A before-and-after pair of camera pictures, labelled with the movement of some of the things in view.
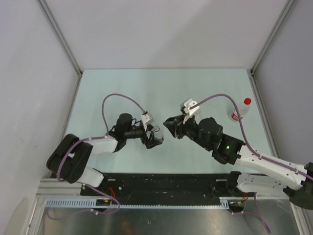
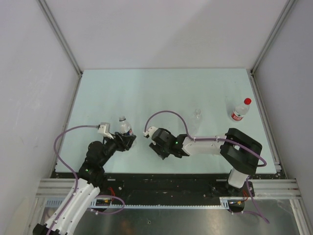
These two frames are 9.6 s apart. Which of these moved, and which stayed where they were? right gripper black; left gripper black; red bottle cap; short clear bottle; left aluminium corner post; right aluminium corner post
Moved: right gripper black; left gripper black; short clear bottle
Stayed: left aluminium corner post; red bottle cap; right aluminium corner post
